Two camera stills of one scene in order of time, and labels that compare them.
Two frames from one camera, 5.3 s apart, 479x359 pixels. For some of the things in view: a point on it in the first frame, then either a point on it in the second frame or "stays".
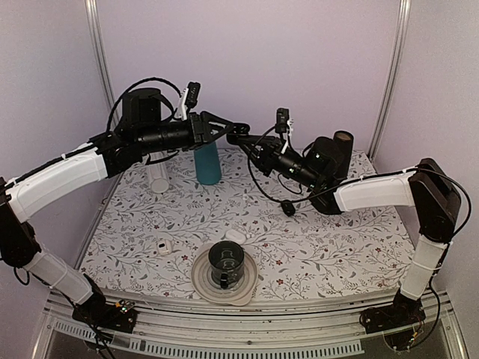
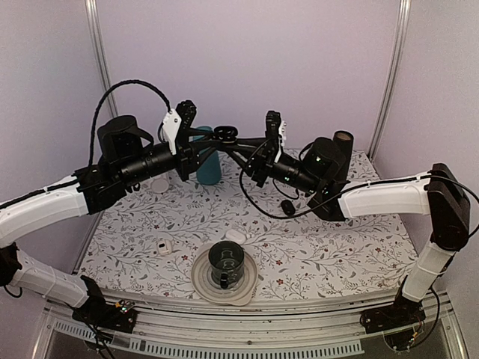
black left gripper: (201, 130) to (188, 154)
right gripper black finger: (248, 149) to (239, 156)
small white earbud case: (164, 247) stays
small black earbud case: (288, 207) stays
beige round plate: (239, 295) stays
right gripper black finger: (266, 140) stays
